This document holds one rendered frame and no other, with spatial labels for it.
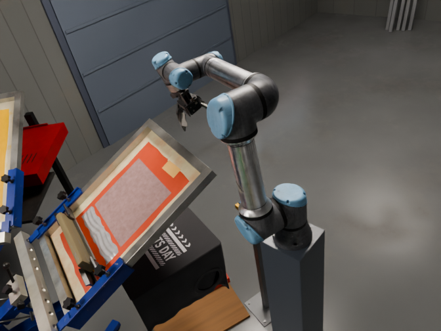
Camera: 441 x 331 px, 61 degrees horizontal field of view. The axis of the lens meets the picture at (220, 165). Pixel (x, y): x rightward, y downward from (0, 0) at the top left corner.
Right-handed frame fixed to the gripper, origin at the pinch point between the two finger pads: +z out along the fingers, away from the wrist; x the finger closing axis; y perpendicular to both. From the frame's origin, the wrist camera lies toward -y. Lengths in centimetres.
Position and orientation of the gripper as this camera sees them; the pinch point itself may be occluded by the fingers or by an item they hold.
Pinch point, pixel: (197, 119)
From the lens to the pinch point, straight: 167.5
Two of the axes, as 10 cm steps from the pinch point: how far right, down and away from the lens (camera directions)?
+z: 3.9, 6.1, 6.9
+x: 7.4, -6.5, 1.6
